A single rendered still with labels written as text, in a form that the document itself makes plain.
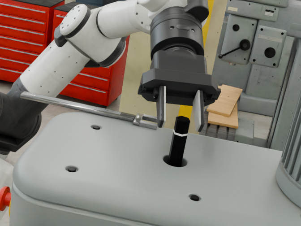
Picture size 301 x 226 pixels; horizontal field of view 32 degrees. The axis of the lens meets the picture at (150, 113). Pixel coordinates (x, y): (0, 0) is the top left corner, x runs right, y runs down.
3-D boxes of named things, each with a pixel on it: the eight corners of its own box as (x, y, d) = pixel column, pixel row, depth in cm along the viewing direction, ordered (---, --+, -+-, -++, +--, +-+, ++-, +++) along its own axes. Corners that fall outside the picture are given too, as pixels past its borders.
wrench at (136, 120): (17, 100, 89) (17, 95, 89) (26, 92, 93) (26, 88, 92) (156, 130, 87) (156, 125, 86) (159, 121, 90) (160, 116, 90)
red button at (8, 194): (-8, 214, 83) (-7, 193, 82) (2, 201, 87) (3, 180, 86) (11, 218, 83) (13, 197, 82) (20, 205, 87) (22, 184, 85)
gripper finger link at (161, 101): (162, 130, 78) (161, 97, 81) (166, 118, 75) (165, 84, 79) (151, 129, 77) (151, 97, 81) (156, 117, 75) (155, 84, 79)
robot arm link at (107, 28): (168, 17, 104) (115, 29, 120) (132, -17, 99) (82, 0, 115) (144, 60, 101) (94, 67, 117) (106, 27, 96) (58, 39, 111)
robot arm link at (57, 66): (120, 29, 121) (56, 95, 125) (79, -8, 114) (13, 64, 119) (130, 49, 111) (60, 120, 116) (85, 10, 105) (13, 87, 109)
